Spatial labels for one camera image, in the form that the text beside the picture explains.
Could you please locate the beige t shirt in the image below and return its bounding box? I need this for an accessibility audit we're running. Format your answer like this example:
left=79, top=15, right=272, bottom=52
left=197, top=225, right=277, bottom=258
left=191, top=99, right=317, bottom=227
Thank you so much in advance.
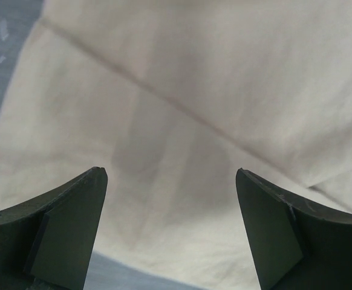
left=0, top=1, right=352, bottom=289

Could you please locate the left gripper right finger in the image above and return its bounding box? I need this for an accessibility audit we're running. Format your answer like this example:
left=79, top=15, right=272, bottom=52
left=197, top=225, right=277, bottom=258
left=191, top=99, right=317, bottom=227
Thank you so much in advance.
left=236, top=169, right=352, bottom=290

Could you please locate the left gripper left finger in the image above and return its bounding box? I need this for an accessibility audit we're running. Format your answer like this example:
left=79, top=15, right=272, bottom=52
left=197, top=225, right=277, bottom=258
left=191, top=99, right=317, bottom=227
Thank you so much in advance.
left=0, top=167, right=108, bottom=289

